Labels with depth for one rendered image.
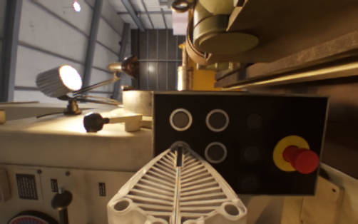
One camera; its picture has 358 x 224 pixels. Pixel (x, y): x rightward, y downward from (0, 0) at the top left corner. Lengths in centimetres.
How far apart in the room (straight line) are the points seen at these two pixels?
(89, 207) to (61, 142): 17
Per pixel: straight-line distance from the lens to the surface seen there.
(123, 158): 35
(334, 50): 43
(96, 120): 30
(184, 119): 18
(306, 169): 23
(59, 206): 39
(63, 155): 43
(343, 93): 90
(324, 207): 102
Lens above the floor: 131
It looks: 2 degrees up
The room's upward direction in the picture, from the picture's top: 89 degrees counter-clockwise
